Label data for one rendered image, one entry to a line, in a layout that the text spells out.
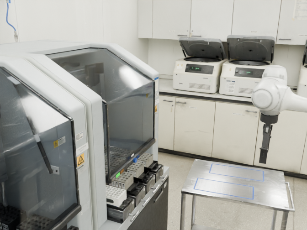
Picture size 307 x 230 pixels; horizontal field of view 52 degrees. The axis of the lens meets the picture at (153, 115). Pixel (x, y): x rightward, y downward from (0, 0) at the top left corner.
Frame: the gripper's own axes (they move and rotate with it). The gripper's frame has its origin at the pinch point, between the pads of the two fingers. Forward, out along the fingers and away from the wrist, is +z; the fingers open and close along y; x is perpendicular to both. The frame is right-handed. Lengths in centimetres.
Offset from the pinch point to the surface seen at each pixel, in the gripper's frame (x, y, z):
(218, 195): 22.0, 17.9, 38.1
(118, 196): 72, -11, 35
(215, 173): 29, 44, 38
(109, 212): 74, -17, 42
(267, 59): 18, 272, -8
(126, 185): 73, 1, 35
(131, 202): 66, -7, 40
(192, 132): 95, 219, 82
